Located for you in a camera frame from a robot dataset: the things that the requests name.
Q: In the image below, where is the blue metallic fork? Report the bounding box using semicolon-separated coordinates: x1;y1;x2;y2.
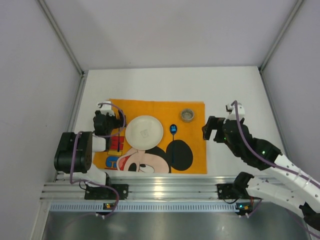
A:
117;127;124;152

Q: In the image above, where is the white round plate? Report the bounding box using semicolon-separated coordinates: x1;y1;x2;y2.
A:
125;115;164;151

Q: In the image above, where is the blue metallic spoon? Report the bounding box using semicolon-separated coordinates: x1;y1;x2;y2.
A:
169;124;178;164

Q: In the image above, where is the orange Mickey Mouse placemat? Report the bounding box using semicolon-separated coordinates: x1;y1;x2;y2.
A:
93;99;207;174

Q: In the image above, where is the small metal cup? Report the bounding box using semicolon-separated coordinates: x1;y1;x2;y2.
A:
180;108;195;123

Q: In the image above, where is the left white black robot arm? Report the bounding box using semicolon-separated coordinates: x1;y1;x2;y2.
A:
53;109;126;188

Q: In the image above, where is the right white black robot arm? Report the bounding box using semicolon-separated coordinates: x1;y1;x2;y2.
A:
202;116;320;230

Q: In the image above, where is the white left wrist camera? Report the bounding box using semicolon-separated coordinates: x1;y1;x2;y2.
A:
97;101;113;111

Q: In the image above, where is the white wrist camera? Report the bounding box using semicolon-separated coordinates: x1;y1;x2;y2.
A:
225;102;246;121
97;101;113;111

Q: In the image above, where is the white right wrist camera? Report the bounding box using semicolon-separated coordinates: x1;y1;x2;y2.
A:
225;102;246;121

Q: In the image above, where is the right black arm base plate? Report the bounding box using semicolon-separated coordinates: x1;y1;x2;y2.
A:
216;183;258;200

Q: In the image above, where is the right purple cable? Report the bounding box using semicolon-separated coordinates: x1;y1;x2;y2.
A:
231;100;320;240

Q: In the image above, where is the perforated grey cable duct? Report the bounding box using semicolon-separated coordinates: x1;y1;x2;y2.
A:
49;201;254;213

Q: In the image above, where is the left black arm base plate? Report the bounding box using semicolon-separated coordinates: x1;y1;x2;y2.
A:
84;184;129;200

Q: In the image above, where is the aluminium mounting rail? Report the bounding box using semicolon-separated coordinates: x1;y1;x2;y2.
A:
39;176;291;202

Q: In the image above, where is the left aluminium frame post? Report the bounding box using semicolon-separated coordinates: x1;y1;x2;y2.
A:
36;0;85;78

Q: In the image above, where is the aluminium frame post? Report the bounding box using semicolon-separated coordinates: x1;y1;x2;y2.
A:
258;0;305;74
36;0;85;78

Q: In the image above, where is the right aluminium frame post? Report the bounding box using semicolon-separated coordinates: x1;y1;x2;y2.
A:
258;0;305;74

